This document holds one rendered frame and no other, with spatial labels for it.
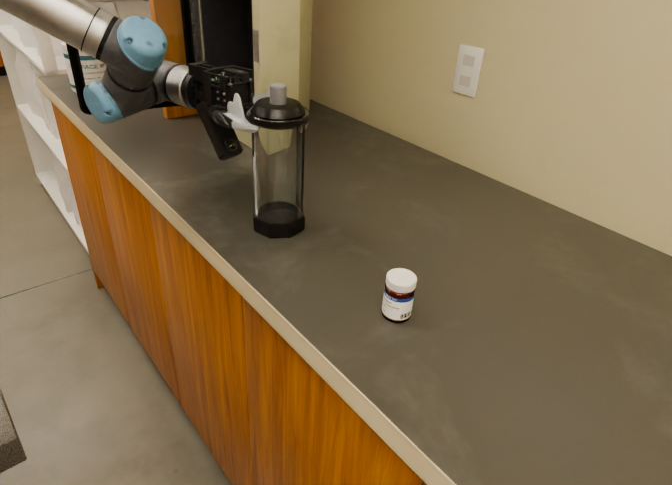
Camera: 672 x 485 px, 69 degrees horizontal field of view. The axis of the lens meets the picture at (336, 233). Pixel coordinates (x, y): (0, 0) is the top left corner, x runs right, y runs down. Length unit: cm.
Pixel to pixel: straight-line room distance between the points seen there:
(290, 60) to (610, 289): 84
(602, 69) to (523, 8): 22
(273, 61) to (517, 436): 93
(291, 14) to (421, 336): 80
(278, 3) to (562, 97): 65
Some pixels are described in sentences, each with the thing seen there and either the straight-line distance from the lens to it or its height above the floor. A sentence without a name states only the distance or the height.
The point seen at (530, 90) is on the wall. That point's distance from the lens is 122.
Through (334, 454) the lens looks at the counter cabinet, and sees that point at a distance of 87.
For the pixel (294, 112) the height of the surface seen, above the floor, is 117.
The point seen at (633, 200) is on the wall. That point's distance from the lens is 116.
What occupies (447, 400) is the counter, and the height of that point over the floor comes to 94.
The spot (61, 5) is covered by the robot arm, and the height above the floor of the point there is 131.
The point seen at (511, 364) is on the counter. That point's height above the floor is 94.
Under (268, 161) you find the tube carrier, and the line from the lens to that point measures 85.
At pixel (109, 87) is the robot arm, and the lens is 97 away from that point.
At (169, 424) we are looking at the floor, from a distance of 184.
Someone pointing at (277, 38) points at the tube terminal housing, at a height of 122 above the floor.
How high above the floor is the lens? 143
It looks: 31 degrees down
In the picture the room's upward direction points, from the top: 4 degrees clockwise
